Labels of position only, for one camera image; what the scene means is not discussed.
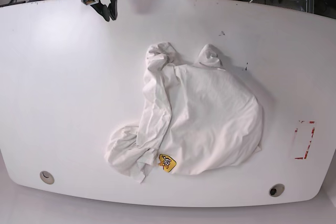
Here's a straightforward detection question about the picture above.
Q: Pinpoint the white t-shirt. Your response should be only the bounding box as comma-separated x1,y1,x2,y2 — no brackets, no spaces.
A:
105,42,263,183

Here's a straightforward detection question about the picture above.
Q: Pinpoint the red tape rectangle marking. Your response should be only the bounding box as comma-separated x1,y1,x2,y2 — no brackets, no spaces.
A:
291,121,316,160

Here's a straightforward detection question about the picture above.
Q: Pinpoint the left table grommet hole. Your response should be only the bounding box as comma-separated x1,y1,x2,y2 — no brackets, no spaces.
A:
40,171,55,185

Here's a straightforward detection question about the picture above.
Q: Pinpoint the table grommet hole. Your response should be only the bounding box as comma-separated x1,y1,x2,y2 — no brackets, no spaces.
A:
269,184,285,197
40,171,55,185

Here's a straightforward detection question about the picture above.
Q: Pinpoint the right table grommet hole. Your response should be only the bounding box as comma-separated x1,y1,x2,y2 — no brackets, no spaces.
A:
269,184,285,197

